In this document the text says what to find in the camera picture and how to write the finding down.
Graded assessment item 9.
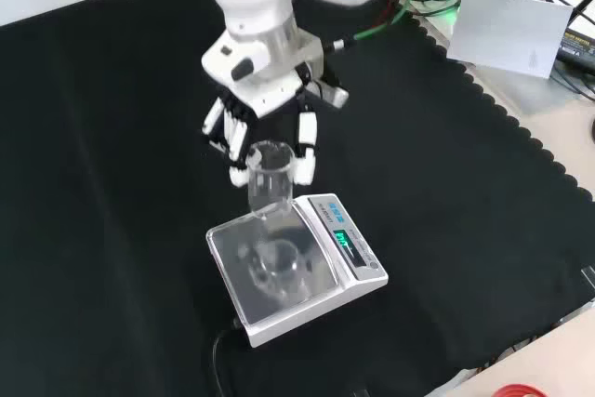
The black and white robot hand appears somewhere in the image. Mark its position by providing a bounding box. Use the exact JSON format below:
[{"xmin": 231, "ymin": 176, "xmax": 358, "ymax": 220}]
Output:
[{"xmin": 200, "ymin": 30, "xmax": 350, "ymax": 188}]

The clear glass beaker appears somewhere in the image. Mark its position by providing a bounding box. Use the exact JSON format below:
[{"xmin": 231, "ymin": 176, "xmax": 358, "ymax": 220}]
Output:
[{"xmin": 245, "ymin": 139, "xmax": 298, "ymax": 222}]

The white electronic balance steel pan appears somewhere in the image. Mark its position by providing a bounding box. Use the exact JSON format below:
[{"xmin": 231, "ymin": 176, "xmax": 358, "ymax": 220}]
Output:
[{"xmin": 205, "ymin": 192, "xmax": 390, "ymax": 349}]

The black cloth bench cover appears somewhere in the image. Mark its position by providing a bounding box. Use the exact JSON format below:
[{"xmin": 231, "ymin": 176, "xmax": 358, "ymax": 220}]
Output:
[{"xmin": 0, "ymin": 0, "xmax": 595, "ymax": 397}]

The pale board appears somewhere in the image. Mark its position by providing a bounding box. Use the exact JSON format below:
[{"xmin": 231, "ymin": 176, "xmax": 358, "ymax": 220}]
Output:
[{"xmin": 444, "ymin": 0, "xmax": 575, "ymax": 79}]

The black power adapter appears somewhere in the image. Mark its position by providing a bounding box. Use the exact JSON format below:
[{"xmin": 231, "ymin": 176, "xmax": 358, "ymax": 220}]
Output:
[{"xmin": 554, "ymin": 29, "xmax": 595, "ymax": 73}]

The black balance power cable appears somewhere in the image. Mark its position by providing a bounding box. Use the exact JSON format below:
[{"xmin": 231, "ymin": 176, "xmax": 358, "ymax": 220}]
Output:
[{"xmin": 210, "ymin": 317, "xmax": 247, "ymax": 397}]

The red ring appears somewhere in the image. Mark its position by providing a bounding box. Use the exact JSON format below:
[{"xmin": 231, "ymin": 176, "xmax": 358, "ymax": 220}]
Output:
[{"xmin": 493, "ymin": 382, "xmax": 549, "ymax": 397}]

